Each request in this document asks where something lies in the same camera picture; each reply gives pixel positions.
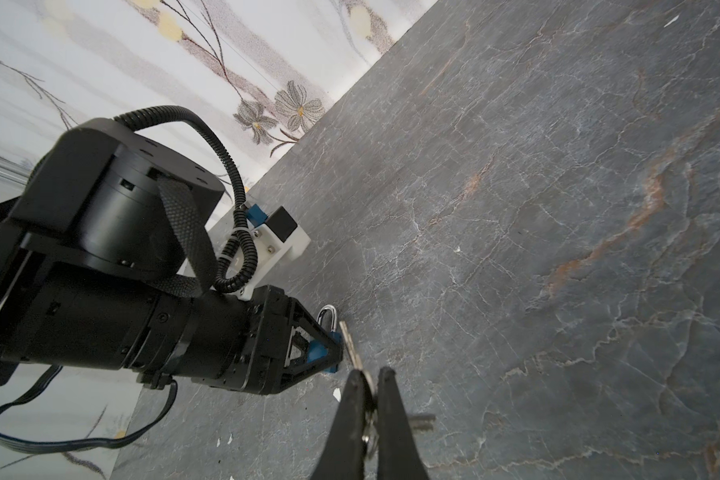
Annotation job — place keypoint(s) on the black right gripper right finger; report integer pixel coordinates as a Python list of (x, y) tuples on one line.
[(398, 457)]

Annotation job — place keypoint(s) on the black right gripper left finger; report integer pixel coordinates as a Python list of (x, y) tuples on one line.
[(343, 456)]

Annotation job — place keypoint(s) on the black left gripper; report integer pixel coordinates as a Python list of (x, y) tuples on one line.
[(267, 346)]

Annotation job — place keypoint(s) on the blue padlock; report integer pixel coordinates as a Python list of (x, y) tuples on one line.
[(324, 332)]

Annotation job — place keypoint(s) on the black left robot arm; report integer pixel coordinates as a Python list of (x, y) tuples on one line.
[(133, 247)]

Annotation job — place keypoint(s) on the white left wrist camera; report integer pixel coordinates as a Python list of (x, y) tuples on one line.
[(278, 239)]

